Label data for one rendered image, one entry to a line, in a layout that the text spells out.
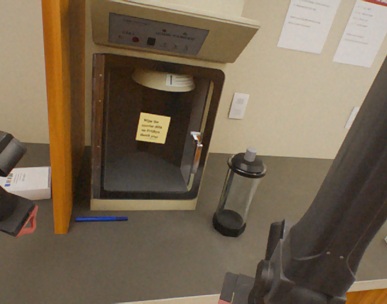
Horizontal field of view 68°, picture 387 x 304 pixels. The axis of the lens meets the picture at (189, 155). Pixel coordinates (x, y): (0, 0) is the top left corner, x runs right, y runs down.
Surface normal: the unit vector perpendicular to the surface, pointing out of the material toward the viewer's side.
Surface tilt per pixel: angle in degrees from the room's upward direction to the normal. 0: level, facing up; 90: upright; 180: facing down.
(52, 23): 90
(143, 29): 135
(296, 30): 90
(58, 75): 90
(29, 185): 0
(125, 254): 0
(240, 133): 90
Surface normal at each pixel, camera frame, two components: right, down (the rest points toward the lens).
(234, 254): 0.18, -0.87
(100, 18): 0.03, 0.96
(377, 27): 0.22, 0.50
